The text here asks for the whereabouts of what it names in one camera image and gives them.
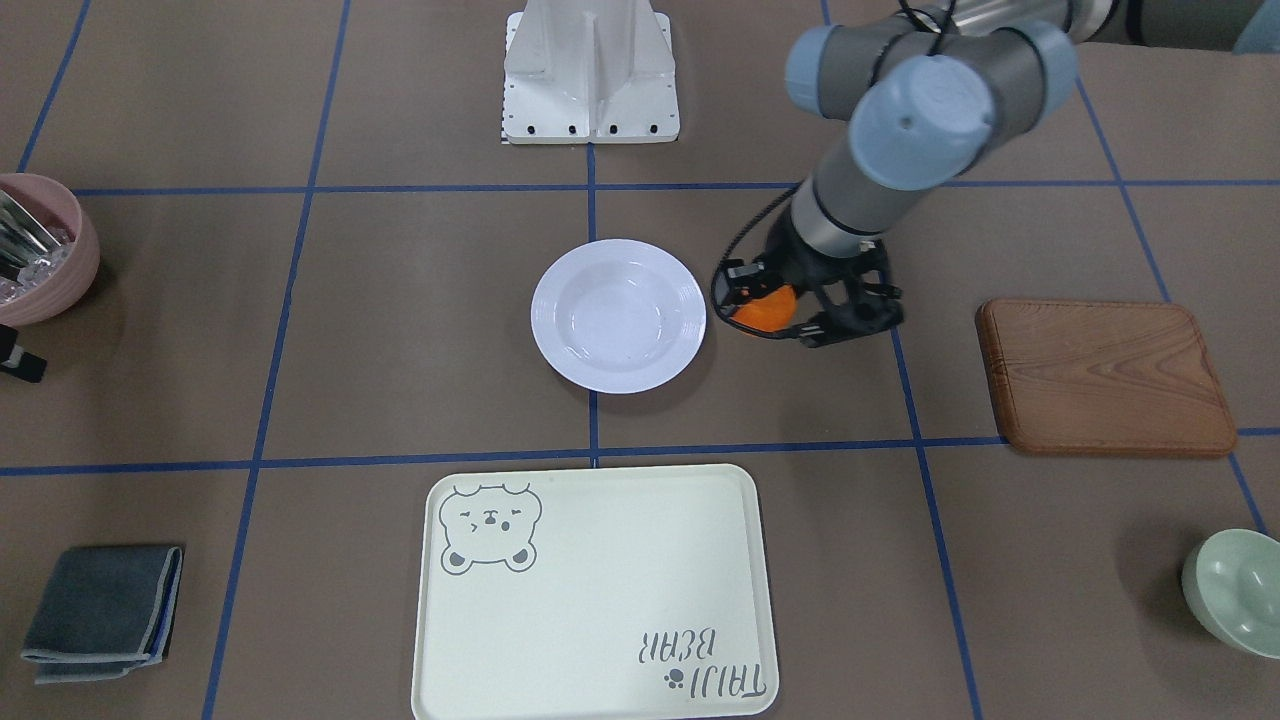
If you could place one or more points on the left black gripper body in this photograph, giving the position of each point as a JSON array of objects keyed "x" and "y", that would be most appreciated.
[{"x": 786, "y": 262}]

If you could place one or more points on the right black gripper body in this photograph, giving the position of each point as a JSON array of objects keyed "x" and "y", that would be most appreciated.
[{"x": 29, "y": 367}]

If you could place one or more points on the orange fruit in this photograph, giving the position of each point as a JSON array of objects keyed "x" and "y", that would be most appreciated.
[{"x": 773, "y": 313}]

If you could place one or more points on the white ribbed plate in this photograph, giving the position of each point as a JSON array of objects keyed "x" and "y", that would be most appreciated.
[{"x": 618, "y": 317}]

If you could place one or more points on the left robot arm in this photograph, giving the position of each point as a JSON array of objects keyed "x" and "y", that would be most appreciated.
[{"x": 924, "y": 94}]

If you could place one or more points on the brown wooden tray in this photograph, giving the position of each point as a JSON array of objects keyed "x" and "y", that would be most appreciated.
[{"x": 1103, "y": 378}]

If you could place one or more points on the cream bear tray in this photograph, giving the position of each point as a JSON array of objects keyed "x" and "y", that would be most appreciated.
[{"x": 615, "y": 593}]

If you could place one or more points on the pink bowl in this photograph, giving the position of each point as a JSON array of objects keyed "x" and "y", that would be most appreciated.
[{"x": 54, "y": 206}]

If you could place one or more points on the metal scoop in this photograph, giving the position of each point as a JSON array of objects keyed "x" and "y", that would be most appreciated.
[{"x": 27, "y": 246}]

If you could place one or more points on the folded grey cloth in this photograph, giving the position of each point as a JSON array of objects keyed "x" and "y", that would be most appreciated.
[{"x": 105, "y": 612}]

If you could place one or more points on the mint green bowl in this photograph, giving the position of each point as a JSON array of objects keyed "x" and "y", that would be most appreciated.
[{"x": 1230, "y": 582}]

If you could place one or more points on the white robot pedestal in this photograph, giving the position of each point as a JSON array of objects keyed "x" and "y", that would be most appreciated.
[{"x": 589, "y": 72}]

